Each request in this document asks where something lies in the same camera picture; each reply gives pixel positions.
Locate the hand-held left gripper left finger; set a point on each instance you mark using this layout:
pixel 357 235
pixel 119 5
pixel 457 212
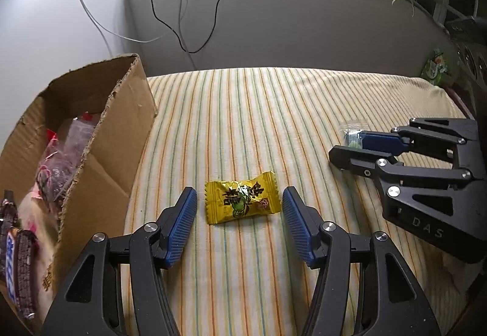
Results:
pixel 182 229

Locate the yellow candy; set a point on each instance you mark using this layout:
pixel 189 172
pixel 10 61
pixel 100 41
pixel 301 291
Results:
pixel 236 199

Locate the green snack bag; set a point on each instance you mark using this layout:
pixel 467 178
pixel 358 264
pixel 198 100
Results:
pixel 435 67

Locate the small clear candy packet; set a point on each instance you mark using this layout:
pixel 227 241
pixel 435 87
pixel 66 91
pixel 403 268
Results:
pixel 350 130

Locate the clear plastic snack packet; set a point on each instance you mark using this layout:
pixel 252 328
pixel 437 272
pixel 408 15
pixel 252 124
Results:
pixel 81 130

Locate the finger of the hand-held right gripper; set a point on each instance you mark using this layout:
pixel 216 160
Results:
pixel 354 161
pixel 376 140

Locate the dark appliance with dials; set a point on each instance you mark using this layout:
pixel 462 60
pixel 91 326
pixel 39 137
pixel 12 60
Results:
pixel 471 58

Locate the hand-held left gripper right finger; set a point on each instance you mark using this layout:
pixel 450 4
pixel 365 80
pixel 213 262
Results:
pixel 298 229

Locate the dark patterned snack packet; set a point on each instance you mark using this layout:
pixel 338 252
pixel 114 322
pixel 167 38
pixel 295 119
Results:
pixel 51 178

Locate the striped bed sheet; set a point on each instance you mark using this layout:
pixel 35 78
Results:
pixel 247 122

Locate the chocolate bar blue white label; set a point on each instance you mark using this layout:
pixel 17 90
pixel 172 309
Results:
pixel 23 263

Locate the cardboard box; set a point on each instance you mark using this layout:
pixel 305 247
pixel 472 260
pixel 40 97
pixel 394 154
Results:
pixel 114 153

